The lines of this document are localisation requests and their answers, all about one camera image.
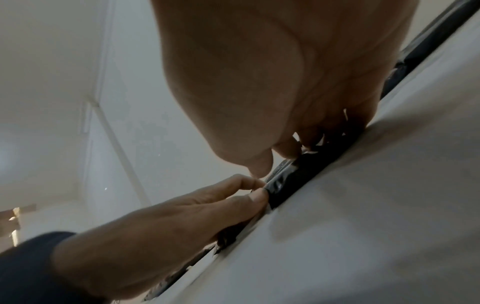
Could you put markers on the person's right hand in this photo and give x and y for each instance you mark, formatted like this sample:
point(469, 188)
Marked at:
point(262, 74)

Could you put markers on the person's left hand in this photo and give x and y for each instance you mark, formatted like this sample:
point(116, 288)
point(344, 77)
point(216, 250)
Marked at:
point(150, 243)

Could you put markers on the taped parcel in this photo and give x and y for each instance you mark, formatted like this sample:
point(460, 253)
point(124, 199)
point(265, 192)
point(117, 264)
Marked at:
point(307, 169)

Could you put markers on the row of black plastic packets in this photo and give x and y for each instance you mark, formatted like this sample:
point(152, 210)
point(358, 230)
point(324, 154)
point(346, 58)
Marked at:
point(423, 44)

